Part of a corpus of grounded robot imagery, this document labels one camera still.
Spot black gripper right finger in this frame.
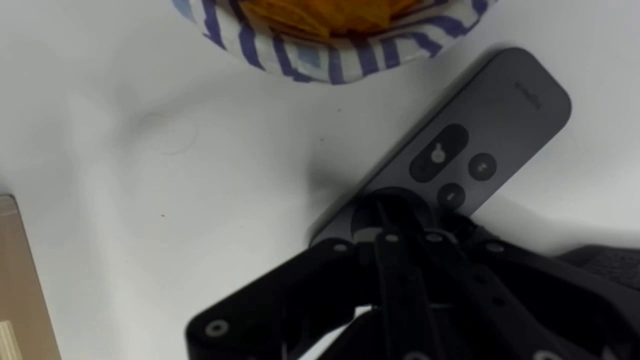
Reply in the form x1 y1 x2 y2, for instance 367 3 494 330
352 191 640 360

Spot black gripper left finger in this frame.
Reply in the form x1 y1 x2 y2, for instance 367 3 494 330
186 238 384 360

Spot small grey remote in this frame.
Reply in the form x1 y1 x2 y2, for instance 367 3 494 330
310 49 572 244

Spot wooden shape sorter box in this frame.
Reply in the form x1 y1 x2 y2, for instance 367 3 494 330
0 194 63 360

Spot blue striped bowl with chips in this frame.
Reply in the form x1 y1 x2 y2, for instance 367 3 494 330
169 0 498 89

